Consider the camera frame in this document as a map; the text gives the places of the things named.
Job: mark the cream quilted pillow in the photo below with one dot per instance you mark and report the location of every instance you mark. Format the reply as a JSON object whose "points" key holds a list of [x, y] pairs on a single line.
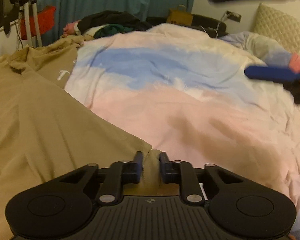
{"points": [[279, 26]]}

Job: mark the red fuzzy cloth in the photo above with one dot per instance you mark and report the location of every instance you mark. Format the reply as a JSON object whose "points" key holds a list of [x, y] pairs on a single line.
{"points": [[46, 21]]}

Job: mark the black clothes pile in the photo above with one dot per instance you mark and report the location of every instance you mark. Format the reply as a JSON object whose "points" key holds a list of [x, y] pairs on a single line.
{"points": [[112, 17]]}

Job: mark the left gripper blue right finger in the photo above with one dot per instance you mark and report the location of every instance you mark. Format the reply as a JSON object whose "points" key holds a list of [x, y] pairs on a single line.
{"points": [[169, 170]]}

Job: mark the wall power socket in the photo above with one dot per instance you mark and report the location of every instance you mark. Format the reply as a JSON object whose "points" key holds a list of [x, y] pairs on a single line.
{"points": [[233, 16]]}

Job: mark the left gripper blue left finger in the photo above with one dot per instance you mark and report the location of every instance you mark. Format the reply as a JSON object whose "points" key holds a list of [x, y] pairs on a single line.
{"points": [[132, 170]]}

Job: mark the brown cardboard box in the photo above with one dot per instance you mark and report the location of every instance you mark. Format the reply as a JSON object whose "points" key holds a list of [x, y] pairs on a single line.
{"points": [[180, 16]]}

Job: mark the garment steamer on stand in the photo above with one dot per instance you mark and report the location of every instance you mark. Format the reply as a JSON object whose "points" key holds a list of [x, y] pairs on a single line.
{"points": [[23, 7]]}

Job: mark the green garment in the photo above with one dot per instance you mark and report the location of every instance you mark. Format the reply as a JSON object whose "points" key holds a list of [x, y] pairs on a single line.
{"points": [[112, 29]]}

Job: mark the pink blue white duvet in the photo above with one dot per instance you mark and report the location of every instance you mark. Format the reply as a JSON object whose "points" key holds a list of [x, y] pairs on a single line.
{"points": [[186, 93]]}

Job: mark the tan printed sweatshirt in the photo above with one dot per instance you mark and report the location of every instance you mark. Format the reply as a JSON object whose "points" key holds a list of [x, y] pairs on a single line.
{"points": [[45, 132]]}

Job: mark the pink garment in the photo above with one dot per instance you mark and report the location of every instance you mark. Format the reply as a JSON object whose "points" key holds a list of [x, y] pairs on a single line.
{"points": [[72, 29]]}

